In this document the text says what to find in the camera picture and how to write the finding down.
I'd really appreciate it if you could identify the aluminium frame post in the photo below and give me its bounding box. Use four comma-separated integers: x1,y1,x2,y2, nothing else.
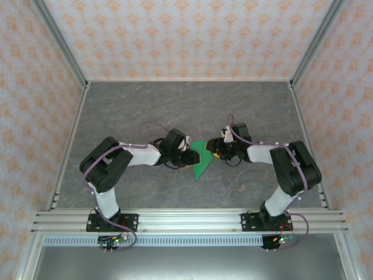
287,0,347,90
30,0,91,90

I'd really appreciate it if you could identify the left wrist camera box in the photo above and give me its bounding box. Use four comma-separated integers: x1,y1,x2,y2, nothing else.
178,135,192,153

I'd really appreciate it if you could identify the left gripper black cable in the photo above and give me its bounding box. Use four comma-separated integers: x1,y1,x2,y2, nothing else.
150,136,182,170

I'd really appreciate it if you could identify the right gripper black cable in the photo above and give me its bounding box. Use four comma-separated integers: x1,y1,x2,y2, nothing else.
224,156,244,169

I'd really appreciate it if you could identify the aluminium table side rail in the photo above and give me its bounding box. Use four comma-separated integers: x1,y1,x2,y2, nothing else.
287,81,333,211
45,81,91,211

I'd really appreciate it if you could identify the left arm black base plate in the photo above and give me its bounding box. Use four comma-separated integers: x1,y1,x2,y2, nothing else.
86,213,139,233

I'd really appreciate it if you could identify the slotted grey cable duct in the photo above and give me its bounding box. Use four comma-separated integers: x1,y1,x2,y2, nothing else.
43,235,263,247

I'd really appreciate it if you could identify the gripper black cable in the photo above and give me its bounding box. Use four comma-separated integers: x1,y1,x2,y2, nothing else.
224,156,244,169
150,136,182,170

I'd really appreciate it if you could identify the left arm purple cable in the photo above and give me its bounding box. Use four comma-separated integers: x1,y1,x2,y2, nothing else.
82,120,176,252

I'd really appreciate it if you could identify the aluminium lower frame rail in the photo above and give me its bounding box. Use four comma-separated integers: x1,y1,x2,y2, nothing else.
16,234,46,280
333,233,360,280

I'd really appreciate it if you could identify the green square paper sheet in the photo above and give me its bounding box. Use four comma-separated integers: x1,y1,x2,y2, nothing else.
191,139,214,183

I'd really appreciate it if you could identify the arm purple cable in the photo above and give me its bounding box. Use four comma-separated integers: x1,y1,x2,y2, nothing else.
82,120,176,252
226,113,309,252

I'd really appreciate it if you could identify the wide aluminium mounting rail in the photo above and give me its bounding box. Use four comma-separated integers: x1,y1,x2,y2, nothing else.
30,208,350,235

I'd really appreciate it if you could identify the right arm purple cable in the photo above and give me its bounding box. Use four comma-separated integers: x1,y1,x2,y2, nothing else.
226,113,309,252

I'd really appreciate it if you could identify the thin aluminium table rail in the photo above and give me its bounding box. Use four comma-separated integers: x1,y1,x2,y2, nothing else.
86,78,292,83

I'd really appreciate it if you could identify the grey metal panel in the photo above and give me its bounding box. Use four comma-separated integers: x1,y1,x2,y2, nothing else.
31,246,347,280

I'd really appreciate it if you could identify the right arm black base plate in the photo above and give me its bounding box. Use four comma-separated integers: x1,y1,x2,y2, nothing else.
240,212,292,233

